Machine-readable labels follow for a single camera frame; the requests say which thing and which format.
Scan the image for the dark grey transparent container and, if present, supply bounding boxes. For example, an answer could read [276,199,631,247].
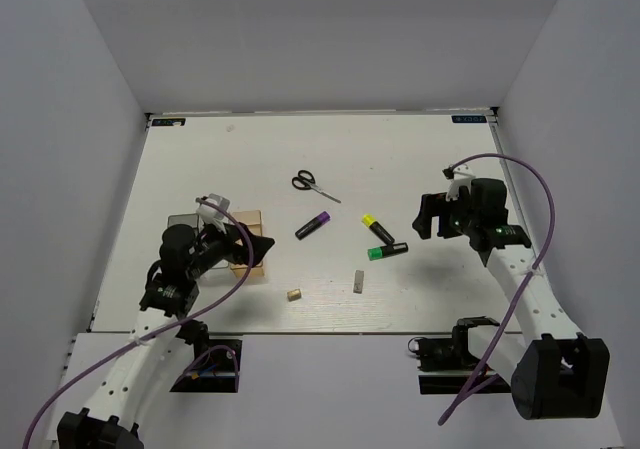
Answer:
[167,213,199,230]

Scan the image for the right blue table label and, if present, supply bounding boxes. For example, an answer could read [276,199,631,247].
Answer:
[451,114,487,124]

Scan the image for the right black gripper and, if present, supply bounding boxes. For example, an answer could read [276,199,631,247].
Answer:
[412,187,480,239]

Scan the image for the purple capped highlighter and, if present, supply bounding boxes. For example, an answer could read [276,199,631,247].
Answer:
[295,211,331,240]

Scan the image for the grey white eraser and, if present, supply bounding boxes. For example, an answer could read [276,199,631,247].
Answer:
[353,270,364,294]

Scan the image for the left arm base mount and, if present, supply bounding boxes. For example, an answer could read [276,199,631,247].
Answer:
[170,338,243,394]

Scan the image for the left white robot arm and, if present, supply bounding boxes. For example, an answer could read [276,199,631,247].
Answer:
[57,224,275,448]

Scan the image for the black handled scissors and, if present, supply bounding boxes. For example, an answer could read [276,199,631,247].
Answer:
[291,169,342,204]

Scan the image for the left blue table label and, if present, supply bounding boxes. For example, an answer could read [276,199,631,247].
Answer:
[151,118,186,127]

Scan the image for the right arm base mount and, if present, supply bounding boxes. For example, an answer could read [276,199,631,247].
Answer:
[407,336,514,396]

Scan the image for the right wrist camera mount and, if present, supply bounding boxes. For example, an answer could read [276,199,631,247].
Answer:
[443,164,475,202]

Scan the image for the green capped highlighter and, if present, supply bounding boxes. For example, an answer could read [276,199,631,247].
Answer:
[367,242,409,261]

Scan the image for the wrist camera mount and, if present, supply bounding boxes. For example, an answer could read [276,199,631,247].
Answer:
[196,193,230,232]
[443,164,475,202]

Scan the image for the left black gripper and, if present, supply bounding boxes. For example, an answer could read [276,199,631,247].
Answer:
[187,216,274,279]

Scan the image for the blue table label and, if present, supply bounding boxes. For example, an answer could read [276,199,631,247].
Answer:
[151,118,186,127]
[451,114,487,124]

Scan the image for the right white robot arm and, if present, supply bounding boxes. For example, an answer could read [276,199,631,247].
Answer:
[408,178,610,420]

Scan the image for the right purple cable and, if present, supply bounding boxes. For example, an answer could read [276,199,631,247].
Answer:
[437,153,557,427]

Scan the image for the yellow capped highlighter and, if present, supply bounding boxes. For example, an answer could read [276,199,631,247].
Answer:
[362,214,395,245]

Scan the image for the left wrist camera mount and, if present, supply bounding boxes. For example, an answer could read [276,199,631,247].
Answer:
[196,193,230,232]

